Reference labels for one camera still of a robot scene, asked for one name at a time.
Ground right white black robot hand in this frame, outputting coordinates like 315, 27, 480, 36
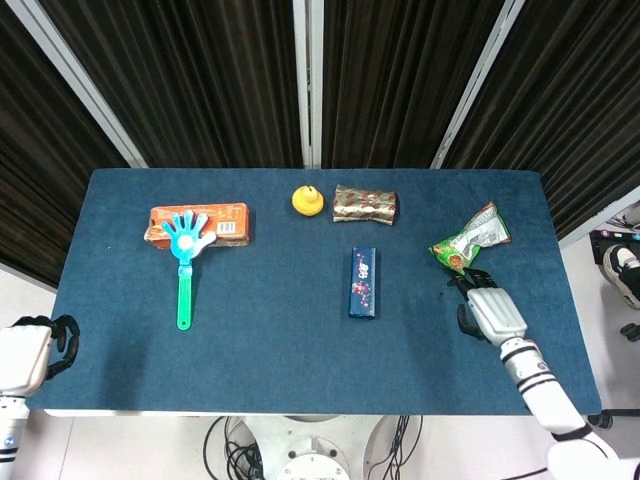
446, 267, 529, 347

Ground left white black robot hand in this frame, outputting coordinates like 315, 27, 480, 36
0, 313, 81, 399

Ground blue cardboard box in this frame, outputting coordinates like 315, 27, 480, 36
348, 245, 381, 320

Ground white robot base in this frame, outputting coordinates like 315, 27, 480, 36
227, 413, 396, 480

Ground orange cardboard food box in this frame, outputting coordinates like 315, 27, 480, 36
143, 202, 251, 250

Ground green snack bag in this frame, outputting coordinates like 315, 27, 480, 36
428, 201, 513, 271

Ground black white sneaker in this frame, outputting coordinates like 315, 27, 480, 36
602, 243, 640, 310

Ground gold red foil package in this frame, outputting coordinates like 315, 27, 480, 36
332, 184, 401, 225

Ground dark ribbed partition panel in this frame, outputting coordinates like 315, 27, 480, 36
0, 0, 130, 291
38, 0, 305, 169
443, 0, 640, 241
321, 0, 507, 170

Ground blue green hand clapper toy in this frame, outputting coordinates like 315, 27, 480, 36
160, 210, 219, 332

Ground yellow pear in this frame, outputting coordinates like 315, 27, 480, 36
291, 184, 325, 218

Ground grey partition post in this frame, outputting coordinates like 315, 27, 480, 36
292, 0, 325, 169
430, 0, 527, 170
4, 0, 148, 169
558, 184, 640, 250

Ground black floor cable bundle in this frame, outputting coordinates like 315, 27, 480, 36
203, 415, 264, 480
367, 414, 424, 480

